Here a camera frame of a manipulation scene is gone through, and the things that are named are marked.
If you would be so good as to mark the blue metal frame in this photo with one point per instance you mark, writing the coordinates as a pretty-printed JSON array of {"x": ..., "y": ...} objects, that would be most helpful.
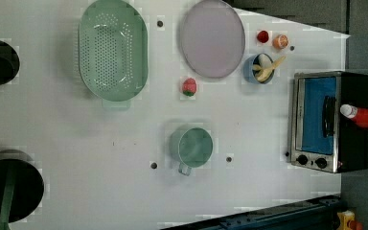
[{"x": 312, "y": 214}]

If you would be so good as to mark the green mug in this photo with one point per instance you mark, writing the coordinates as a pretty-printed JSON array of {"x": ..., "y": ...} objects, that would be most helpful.
[{"x": 191, "y": 147}]

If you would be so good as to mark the toy orange half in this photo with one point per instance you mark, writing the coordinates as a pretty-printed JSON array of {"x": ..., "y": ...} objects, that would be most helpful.
[{"x": 280, "y": 41}]

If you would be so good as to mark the red ketchup bottle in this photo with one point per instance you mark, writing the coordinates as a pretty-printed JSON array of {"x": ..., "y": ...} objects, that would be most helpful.
[{"x": 358, "y": 115}]

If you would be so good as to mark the black round container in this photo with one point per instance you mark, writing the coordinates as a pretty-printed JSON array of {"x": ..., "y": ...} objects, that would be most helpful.
[{"x": 28, "y": 183}]

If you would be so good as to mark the grey round plate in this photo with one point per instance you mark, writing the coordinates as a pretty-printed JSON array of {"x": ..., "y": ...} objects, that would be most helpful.
[{"x": 212, "y": 39}]

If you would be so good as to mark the black toaster oven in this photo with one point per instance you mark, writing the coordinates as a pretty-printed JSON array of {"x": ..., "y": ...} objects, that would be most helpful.
[{"x": 321, "y": 137}]

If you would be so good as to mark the yellow toy figure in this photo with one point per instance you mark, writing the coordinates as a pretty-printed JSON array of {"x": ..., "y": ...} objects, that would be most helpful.
[{"x": 348, "y": 221}]

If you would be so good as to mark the green spatula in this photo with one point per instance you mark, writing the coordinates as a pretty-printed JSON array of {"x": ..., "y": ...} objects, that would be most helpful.
[{"x": 7, "y": 199}]

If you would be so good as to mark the blue bowl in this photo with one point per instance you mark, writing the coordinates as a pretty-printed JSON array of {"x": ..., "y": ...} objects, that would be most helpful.
[{"x": 250, "y": 74}]

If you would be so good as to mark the red toy strawberry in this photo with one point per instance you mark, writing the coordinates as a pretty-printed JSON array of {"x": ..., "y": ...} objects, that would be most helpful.
[{"x": 263, "y": 36}]

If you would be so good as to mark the green perforated colander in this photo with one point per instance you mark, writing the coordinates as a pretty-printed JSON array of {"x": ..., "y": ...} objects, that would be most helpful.
[{"x": 113, "y": 52}]

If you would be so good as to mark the pink toy peach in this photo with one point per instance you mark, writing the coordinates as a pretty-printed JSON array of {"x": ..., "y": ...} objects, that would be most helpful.
[{"x": 189, "y": 87}]

